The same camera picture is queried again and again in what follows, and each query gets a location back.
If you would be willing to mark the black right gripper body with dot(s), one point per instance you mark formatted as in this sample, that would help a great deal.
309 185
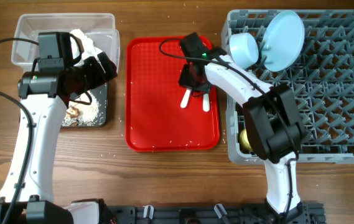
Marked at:
194 84

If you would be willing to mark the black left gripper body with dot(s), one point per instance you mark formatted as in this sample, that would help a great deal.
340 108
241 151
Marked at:
93 74

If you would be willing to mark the white plastic spoon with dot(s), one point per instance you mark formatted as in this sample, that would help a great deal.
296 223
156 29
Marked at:
206 102

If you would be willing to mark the white napkin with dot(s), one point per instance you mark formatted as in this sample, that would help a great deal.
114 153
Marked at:
87 44

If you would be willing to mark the white plastic fork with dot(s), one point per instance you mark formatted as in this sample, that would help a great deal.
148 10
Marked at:
185 99

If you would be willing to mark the food scraps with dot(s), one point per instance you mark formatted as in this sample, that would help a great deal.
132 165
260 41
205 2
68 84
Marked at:
80 115

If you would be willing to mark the light blue bowl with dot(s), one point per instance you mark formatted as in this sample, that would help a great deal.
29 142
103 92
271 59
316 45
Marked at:
244 50

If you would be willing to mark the yellow cup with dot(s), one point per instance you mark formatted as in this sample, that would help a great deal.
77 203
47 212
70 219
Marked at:
243 140

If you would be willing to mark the light blue plate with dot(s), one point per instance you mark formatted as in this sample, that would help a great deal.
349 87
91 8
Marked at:
283 41

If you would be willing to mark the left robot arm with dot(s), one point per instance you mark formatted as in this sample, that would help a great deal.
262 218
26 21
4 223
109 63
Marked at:
27 194

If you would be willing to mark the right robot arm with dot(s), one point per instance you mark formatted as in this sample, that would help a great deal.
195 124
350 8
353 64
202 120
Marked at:
272 120

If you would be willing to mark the grey dishwasher rack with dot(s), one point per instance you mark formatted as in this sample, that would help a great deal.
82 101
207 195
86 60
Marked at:
322 79

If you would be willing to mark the black plastic tray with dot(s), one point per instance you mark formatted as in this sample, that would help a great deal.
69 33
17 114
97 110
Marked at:
67 98

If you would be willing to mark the clear plastic bin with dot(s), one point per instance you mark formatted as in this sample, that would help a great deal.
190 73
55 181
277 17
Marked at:
99 27

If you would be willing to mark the red serving tray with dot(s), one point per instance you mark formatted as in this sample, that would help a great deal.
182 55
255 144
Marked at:
154 120

